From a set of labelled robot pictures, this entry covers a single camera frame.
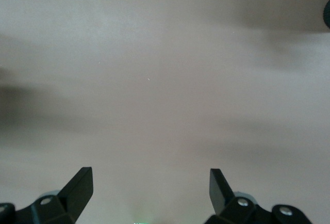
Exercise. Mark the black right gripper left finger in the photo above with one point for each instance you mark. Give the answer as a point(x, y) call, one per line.
point(74, 198)

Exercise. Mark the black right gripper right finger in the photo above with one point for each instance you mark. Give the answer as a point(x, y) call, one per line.
point(224, 203)

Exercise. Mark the black round-ended bar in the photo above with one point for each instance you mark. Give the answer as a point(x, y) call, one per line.
point(327, 13)

